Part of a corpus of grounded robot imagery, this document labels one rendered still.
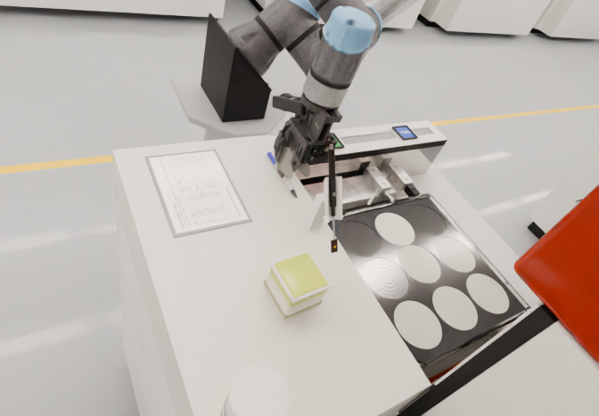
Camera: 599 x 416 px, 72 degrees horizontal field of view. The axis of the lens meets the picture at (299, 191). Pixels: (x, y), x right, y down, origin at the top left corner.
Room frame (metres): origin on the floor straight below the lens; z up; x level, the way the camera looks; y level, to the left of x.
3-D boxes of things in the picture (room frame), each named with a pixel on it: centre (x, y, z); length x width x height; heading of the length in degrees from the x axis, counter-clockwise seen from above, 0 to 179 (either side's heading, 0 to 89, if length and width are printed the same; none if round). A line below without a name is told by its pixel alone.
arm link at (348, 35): (0.67, 0.02, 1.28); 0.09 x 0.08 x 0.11; 172
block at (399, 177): (0.93, -0.24, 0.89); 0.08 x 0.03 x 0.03; 42
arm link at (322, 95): (0.66, 0.02, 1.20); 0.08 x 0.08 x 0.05
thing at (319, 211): (0.55, -0.06, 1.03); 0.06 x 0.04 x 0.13; 42
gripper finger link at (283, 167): (0.64, 0.04, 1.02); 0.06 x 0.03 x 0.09; 42
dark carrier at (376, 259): (0.64, -0.31, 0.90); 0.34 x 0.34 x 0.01; 42
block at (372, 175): (0.87, -0.18, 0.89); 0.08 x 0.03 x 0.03; 42
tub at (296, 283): (0.39, -0.05, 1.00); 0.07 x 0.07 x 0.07; 46
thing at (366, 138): (0.95, -0.12, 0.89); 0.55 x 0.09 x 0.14; 132
